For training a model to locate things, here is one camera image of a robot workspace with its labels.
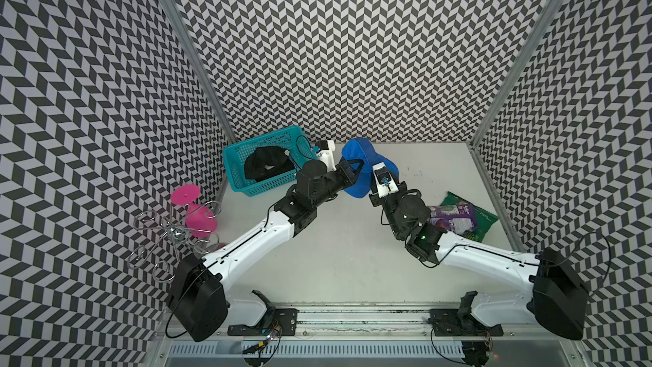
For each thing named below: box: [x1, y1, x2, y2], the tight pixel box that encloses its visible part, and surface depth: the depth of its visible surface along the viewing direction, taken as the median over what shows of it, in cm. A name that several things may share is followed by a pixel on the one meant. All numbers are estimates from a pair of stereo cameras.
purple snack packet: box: [428, 202, 477, 235], surface depth 93 cm
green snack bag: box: [440, 191, 499, 243], surface depth 90 cm
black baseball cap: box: [243, 146, 296, 182], surface depth 108 cm
